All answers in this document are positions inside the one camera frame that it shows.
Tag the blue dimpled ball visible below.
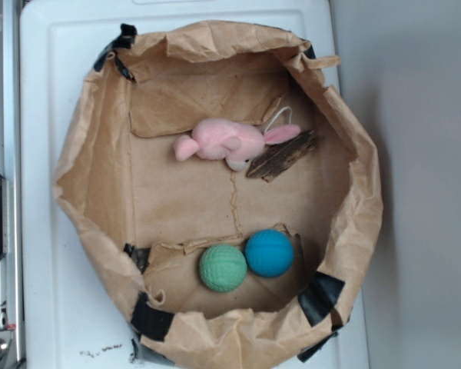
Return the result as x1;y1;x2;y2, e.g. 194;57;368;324
244;229;294;278

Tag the green dimpled ball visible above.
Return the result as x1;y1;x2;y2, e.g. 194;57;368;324
198;244;247;293

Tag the pink plush bunny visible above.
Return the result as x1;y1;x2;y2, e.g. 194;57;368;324
173;118;300;171

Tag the dark wood bark piece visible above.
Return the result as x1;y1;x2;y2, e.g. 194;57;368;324
246;130;317;183

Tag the brown paper bag tray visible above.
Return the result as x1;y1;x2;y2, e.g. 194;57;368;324
53;21;383;368

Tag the aluminium frame rail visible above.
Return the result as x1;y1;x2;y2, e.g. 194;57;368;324
0;1;26;368

